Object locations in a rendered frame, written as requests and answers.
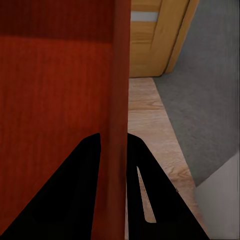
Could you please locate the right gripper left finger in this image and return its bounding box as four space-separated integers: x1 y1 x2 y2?
0 133 101 240

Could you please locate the storage box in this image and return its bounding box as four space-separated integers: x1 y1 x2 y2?
0 0 131 240

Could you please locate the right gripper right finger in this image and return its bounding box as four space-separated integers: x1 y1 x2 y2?
126 132 211 240

